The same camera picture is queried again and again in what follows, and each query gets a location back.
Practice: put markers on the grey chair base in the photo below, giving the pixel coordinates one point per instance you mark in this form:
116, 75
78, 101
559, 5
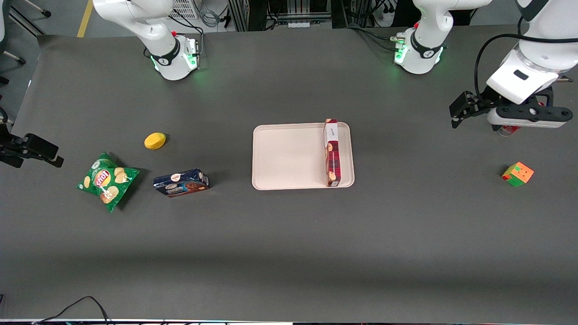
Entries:
20, 13

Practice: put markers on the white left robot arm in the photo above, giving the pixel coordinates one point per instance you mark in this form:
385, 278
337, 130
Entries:
424, 54

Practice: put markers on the beige plastic tray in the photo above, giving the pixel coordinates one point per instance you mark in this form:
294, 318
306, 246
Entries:
289, 155

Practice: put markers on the red soda can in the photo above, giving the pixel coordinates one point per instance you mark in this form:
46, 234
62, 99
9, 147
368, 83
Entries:
508, 131

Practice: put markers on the red cookie box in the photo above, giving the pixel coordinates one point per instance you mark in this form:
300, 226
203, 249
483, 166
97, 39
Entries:
333, 155

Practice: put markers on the black equipment rack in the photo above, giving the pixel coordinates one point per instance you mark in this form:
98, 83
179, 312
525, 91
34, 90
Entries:
257, 11

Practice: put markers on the yellow lemon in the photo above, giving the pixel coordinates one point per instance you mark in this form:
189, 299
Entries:
155, 141

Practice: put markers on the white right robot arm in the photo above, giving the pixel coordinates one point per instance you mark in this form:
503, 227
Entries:
162, 45

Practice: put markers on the green Lays chips bag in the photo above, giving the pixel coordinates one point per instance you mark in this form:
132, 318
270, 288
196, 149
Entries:
106, 180

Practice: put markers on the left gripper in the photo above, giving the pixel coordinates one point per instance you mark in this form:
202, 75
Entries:
481, 102

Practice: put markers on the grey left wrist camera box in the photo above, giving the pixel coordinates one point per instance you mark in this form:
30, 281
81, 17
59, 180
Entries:
528, 116

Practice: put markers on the colourful Rubik's cube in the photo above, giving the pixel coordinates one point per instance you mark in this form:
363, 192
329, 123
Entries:
517, 175

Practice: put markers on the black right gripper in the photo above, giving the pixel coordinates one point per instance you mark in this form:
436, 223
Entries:
18, 148

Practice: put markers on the white power strip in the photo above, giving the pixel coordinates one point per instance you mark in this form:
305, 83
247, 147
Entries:
299, 24

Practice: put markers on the white vented box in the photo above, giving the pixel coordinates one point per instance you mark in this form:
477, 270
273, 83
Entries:
185, 8

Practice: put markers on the blue cookie box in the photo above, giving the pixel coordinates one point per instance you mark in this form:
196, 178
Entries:
180, 184

